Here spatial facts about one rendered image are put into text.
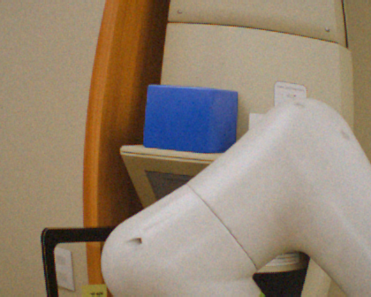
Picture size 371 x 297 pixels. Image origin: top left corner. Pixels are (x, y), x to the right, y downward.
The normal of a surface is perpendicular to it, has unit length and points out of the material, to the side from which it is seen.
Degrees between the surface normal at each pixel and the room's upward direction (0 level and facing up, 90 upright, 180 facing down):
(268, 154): 64
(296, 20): 90
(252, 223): 88
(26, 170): 90
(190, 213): 50
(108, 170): 90
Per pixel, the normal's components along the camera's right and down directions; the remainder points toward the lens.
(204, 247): 0.11, -0.13
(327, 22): -0.42, 0.02
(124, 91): 0.91, 0.09
